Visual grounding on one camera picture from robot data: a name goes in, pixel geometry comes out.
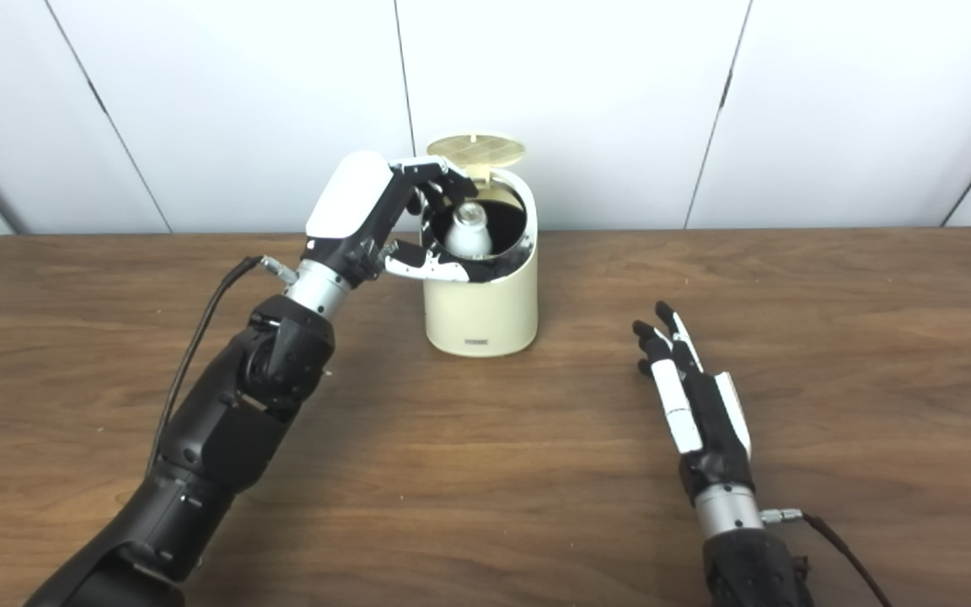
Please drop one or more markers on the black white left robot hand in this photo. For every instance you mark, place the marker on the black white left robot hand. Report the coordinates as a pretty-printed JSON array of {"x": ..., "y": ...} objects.
[{"x": 351, "y": 198}]

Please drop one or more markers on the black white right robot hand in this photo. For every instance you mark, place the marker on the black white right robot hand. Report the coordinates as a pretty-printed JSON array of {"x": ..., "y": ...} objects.
[{"x": 709, "y": 421}]

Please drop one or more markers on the small white plastic bottle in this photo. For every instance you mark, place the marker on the small white plastic bottle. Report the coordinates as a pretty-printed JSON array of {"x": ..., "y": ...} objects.
[{"x": 469, "y": 232}]

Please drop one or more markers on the round cream bin lid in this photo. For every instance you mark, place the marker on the round cream bin lid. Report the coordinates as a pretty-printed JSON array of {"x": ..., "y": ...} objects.
[{"x": 477, "y": 150}]

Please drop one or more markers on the cream-colored desktop trash bin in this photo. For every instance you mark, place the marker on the cream-colored desktop trash bin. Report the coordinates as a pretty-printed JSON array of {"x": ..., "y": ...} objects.
[{"x": 481, "y": 316}]

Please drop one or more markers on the black bin liner bag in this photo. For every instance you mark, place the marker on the black bin liner bag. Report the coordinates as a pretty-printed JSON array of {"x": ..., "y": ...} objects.
[{"x": 506, "y": 221}]

